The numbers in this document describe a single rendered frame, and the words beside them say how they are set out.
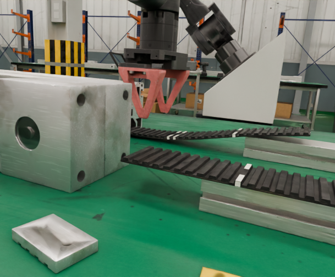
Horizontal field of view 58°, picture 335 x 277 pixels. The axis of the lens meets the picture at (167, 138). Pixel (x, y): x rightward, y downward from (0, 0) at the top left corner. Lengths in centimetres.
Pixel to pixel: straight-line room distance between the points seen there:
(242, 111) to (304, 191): 53
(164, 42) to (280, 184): 29
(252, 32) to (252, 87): 725
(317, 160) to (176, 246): 27
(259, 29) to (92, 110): 773
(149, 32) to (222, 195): 29
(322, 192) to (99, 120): 20
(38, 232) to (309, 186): 19
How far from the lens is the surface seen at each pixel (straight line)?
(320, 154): 43
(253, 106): 76
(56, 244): 20
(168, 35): 47
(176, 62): 47
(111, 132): 32
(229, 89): 76
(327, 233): 25
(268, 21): 800
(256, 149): 44
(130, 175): 33
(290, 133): 42
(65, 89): 27
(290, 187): 25
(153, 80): 43
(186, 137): 45
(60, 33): 390
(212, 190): 25
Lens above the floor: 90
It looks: 13 degrees down
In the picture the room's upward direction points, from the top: 4 degrees clockwise
